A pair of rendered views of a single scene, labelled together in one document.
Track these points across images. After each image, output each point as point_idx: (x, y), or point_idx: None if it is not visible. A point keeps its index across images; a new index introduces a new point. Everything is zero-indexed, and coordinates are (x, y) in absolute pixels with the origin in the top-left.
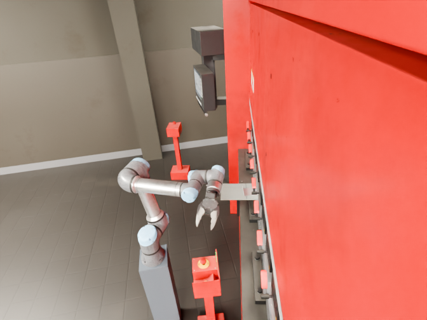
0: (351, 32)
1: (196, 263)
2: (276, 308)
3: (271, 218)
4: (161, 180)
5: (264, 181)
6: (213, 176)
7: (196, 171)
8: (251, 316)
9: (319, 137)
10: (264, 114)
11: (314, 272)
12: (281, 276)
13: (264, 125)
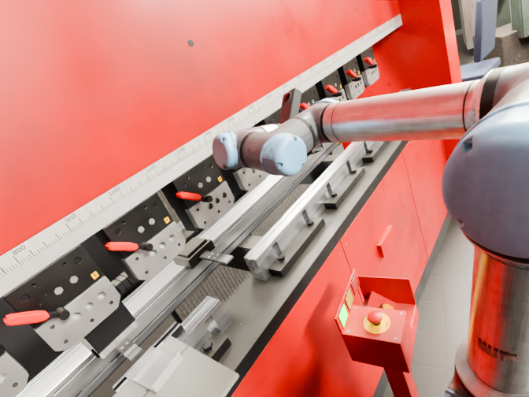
0: None
1: (393, 328)
2: (314, 95)
3: (261, 69)
4: (380, 99)
5: (212, 97)
6: (251, 128)
7: (272, 134)
8: (336, 215)
9: None
10: (119, 5)
11: None
12: (299, 46)
13: (142, 16)
